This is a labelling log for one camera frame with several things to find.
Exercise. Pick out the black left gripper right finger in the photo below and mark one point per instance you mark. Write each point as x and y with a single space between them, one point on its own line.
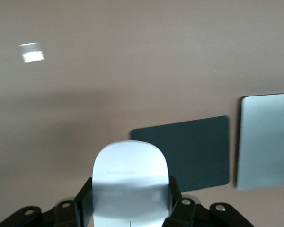
187 215

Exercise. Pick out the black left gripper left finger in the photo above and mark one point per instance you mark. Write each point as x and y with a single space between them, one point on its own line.
68 215

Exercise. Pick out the white computer mouse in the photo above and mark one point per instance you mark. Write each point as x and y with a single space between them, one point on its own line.
130 179

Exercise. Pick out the black square mouse pad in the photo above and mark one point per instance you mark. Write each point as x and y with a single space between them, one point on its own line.
198 151

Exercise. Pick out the silver closed laptop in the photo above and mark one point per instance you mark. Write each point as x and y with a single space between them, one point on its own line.
267 142

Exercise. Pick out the small clear tape patch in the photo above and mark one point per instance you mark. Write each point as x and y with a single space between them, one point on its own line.
32 53

